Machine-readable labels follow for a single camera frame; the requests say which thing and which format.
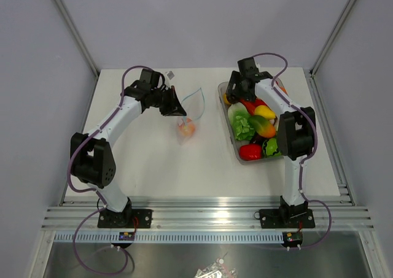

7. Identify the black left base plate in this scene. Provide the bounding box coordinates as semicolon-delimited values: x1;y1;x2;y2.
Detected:
97;209;153;229

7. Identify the left aluminium frame post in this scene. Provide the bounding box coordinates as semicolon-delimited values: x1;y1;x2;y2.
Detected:
52;0;99;79

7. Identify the white slotted cable duct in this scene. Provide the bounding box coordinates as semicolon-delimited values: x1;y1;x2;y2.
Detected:
54;231;284;244

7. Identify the dark purple toy eggplant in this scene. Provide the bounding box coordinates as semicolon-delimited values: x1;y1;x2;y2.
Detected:
249;133;266;146

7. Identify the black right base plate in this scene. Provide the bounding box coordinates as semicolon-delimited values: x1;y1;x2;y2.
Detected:
259;209;316;230

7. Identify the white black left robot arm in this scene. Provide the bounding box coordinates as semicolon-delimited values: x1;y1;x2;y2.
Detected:
67;66;186;228

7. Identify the clear zip top bag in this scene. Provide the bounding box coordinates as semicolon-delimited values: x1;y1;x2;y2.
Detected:
176;87;206;145

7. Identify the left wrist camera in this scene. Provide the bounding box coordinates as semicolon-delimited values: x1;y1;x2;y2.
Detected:
165;71;174;88

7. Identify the bag of small parts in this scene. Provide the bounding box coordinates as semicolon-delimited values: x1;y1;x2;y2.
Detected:
194;254;238;278

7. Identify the green striped toy watermelon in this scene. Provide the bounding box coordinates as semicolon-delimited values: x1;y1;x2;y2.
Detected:
262;137;282;158

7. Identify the red toy chili pepper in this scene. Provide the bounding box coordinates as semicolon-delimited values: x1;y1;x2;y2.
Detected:
240;98;267;115

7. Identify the aluminium mounting rail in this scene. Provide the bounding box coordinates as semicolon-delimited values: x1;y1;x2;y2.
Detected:
41;196;375;231

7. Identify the orange pink toy peach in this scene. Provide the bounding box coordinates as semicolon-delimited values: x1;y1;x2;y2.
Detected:
177;117;196;137

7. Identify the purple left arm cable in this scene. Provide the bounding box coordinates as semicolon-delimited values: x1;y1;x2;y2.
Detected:
66;64;154;196

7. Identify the green white toy cabbage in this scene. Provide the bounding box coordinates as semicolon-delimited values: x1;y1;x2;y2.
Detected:
227;102;255;141

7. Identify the green orange toy mango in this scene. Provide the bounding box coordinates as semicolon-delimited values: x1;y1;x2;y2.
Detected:
248;115;276;138

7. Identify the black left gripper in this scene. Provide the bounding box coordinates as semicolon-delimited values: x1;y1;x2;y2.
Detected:
150;85;186;117

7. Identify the right aluminium frame post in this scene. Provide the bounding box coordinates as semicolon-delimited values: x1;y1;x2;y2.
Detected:
309;0;359;78

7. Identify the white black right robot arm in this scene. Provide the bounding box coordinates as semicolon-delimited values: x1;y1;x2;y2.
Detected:
226;57;317;230

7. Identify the yellow toy pear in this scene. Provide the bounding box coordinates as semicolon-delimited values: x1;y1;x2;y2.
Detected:
254;105;276;120

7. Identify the white toy radish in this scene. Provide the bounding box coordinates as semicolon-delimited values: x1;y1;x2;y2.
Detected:
270;118;279;131

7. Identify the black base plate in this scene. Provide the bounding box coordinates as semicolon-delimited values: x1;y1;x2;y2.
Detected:
259;209;316;230
97;209;153;229

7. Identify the small yellow toy fruit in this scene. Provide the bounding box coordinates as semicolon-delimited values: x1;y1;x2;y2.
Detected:
223;93;231;106

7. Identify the red toy bell pepper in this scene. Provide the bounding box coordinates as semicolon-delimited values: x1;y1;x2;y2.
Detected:
239;144;263;161

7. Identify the clear plastic food bin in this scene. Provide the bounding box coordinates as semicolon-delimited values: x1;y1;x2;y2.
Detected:
218;82;282;164

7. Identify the aluminium frame post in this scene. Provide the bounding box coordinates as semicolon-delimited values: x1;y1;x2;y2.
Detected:
52;0;99;79
309;0;359;78

